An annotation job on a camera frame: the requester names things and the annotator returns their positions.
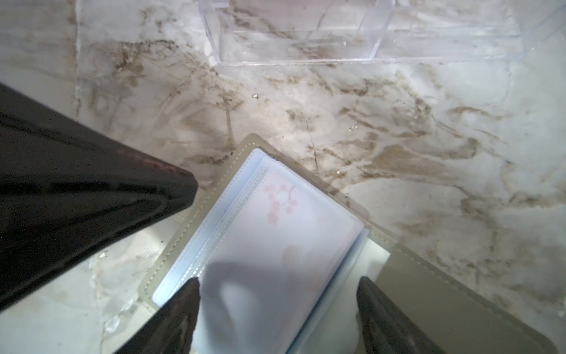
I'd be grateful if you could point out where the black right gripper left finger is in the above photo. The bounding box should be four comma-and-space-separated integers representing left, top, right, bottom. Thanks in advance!
116, 278, 200, 354

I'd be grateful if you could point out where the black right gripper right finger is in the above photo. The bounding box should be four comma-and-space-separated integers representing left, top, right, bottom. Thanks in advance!
356, 277, 444, 353

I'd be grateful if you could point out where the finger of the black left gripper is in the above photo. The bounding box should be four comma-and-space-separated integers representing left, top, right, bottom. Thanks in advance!
1, 85, 198, 309

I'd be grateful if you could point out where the white floral credit card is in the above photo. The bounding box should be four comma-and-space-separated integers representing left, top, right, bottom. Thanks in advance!
192, 159, 363, 353

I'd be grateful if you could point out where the clear acrylic card box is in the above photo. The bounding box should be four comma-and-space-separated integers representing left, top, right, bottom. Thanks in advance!
198, 0, 565, 66

